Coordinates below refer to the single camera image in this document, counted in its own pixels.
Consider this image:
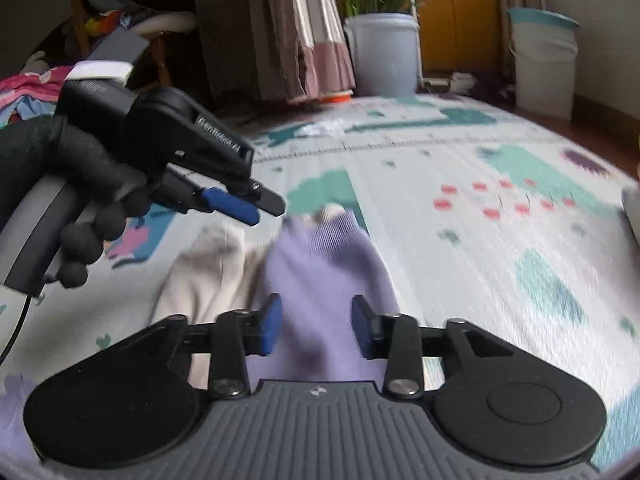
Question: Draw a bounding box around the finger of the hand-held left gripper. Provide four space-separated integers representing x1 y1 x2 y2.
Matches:
220 177 287 217
162 166 262 225

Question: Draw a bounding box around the person's left hand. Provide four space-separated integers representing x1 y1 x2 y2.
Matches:
0 115 152 289

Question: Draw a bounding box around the white plant bucket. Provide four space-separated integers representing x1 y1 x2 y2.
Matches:
344 12 422 97

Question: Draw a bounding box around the white bucket with teal rim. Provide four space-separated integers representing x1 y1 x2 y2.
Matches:
506 6 582 122

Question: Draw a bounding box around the striped pink curtain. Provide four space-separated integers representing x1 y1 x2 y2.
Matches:
259 0 357 105

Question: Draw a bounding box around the printed cartoon play mat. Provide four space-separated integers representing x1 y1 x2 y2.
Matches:
0 92 640 471

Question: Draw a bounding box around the yellow wooden cabinet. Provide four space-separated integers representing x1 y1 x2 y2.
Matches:
415 0 507 77

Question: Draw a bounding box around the white crumpled cloth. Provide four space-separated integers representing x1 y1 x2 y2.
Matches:
422 72 478 95

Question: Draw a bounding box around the white cable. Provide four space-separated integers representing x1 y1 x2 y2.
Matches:
0 287 28 363

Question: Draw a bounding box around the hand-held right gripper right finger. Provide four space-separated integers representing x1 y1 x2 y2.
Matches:
351 294 494 402

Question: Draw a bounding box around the wooden chair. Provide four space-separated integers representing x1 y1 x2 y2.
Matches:
61 0 198 103

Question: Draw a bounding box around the purple and cream sweater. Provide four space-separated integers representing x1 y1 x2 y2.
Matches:
152 204 431 392

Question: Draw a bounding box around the pink blanket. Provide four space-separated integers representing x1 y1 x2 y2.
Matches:
0 64 83 126

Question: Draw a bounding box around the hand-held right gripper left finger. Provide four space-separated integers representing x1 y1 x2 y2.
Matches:
149 292 282 402

